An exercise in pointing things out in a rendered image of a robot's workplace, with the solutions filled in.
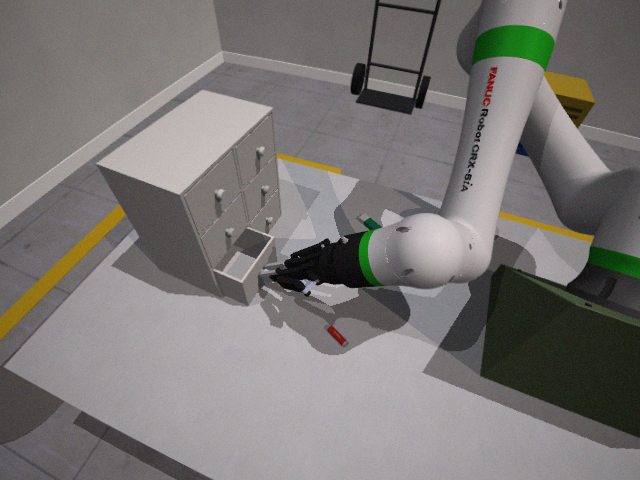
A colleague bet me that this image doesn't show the red cylinder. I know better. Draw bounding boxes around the red cylinder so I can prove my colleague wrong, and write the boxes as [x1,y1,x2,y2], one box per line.
[327,326,348,346]

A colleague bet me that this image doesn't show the small white chest of drawers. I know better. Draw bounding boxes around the small white chest of drawers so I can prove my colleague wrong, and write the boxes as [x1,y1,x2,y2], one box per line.
[96,90,282,298]

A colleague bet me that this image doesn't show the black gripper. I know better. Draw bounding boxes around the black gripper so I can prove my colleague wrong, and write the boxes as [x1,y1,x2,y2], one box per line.
[258,239,343,297]

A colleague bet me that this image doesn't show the grey drawer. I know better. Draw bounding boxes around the grey drawer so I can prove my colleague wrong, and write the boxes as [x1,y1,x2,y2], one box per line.
[200,193,247,268]
[183,150,240,235]
[250,189,280,234]
[213,227,277,305]
[243,156,278,221]
[235,114,275,187]

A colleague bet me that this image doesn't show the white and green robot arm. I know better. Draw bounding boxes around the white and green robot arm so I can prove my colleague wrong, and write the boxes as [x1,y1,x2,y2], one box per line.
[333,0,640,320]

